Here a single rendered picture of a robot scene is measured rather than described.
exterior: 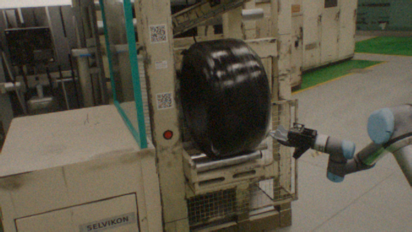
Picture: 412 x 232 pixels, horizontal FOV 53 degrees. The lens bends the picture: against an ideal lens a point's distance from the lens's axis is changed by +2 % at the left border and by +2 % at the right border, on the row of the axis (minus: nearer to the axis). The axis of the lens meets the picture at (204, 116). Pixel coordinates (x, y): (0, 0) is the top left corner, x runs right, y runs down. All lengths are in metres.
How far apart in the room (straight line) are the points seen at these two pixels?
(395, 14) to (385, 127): 12.00
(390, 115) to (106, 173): 0.92
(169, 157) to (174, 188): 0.16
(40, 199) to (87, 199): 0.11
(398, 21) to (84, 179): 12.64
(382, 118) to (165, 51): 0.89
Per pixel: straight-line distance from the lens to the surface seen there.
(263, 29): 6.22
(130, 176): 1.14
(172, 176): 1.91
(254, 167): 1.94
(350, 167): 1.84
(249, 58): 1.78
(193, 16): 2.19
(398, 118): 1.49
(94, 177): 1.12
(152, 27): 1.73
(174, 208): 1.99
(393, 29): 13.45
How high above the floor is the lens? 1.67
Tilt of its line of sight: 17 degrees down
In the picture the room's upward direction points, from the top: 4 degrees counter-clockwise
